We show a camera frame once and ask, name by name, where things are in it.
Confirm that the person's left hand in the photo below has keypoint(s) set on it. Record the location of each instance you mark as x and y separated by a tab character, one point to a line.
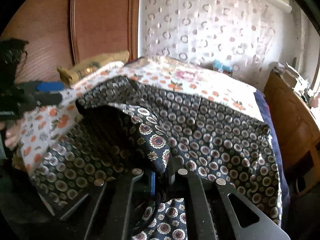
11	137

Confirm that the white circle pattern curtain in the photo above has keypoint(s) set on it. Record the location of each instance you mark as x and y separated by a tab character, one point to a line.
200	25

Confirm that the blue tissue box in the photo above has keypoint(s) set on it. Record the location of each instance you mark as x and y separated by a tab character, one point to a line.
221	67

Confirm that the navy bed sheet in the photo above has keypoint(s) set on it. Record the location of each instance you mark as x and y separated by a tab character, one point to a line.
275	150

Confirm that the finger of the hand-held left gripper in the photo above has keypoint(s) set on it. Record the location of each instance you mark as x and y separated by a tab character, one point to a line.
50	86
50	98

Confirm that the white orange flower print garment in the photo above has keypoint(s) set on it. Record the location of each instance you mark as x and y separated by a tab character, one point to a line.
45	130

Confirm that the pink floral quilt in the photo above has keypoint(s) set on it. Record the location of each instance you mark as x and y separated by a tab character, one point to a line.
185	75

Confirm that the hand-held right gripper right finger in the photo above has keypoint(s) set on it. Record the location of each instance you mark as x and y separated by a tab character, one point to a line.
172	176

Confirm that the navy medallion print pajama shirt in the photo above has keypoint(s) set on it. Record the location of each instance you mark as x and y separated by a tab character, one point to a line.
212	135

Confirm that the wooden headboard cabinet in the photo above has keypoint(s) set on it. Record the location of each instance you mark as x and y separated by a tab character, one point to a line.
295	130

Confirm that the brown wooden wardrobe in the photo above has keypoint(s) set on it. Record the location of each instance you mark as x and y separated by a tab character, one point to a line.
100	17

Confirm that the tan woven pillow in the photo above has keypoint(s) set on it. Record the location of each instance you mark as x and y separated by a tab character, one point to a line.
95	63

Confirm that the stack of papers and books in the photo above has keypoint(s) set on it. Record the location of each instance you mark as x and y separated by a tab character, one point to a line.
292	75

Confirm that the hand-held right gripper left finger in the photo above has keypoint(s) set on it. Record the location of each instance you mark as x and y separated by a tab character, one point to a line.
151	181

